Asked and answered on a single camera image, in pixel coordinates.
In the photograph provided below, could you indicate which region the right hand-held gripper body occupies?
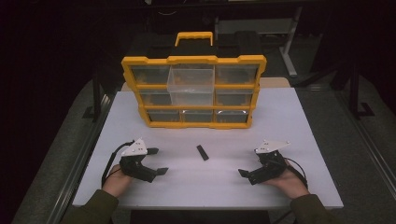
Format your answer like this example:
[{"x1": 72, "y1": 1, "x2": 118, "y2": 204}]
[{"x1": 247, "y1": 139, "x2": 290, "y2": 187}]

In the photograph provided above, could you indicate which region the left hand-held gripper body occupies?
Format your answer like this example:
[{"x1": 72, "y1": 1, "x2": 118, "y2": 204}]
[{"x1": 119, "y1": 138, "x2": 158, "y2": 184}]

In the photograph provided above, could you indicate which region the small black strip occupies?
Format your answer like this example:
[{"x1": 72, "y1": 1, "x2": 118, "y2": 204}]
[{"x1": 195, "y1": 144, "x2": 210, "y2": 161}]

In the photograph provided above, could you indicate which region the clear plastic drawer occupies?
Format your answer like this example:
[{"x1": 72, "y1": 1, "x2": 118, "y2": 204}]
[{"x1": 166, "y1": 63, "x2": 216, "y2": 107}]

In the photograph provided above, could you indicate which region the person's left hand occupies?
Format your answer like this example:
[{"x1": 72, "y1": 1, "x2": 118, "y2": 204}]
[{"x1": 102, "y1": 164, "x2": 135, "y2": 199}]

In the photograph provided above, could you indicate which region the person's right hand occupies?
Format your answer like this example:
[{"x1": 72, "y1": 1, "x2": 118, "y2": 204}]
[{"x1": 264, "y1": 159, "x2": 311, "y2": 201}]

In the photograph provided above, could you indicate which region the black metal stand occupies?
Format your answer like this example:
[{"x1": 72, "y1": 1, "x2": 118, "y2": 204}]
[
  {"x1": 347, "y1": 60, "x2": 376, "y2": 120},
  {"x1": 81, "y1": 69, "x2": 110, "y2": 121}
]

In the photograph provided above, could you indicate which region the beige wooden board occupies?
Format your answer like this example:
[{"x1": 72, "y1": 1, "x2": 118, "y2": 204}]
[{"x1": 259, "y1": 77, "x2": 291, "y2": 89}]

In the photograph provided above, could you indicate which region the yellow and black drawer organizer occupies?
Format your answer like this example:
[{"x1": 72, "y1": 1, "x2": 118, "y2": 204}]
[{"x1": 120, "y1": 31, "x2": 268, "y2": 131}]

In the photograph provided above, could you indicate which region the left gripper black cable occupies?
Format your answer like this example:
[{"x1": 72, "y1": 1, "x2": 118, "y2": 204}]
[{"x1": 101, "y1": 140, "x2": 135, "y2": 189}]

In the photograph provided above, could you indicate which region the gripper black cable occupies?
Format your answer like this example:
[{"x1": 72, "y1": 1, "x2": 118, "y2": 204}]
[
  {"x1": 101, "y1": 140, "x2": 135, "y2": 189},
  {"x1": 283, "y1": 157, "x2": 309, "y2": 189}
]

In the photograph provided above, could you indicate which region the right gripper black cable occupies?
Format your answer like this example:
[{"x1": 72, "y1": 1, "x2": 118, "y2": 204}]
[{"x1": 283, "y1": 157, "x2": 309, "y2": 189}]

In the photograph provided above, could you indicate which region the aluminium rail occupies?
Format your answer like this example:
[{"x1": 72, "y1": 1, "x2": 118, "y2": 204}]
[
  {"x1": 45, "y1": 92, "x2": 117, "y2": 224},
  {"x1": 334, "y1": 90, "x2": 396, "y2": 200}
]

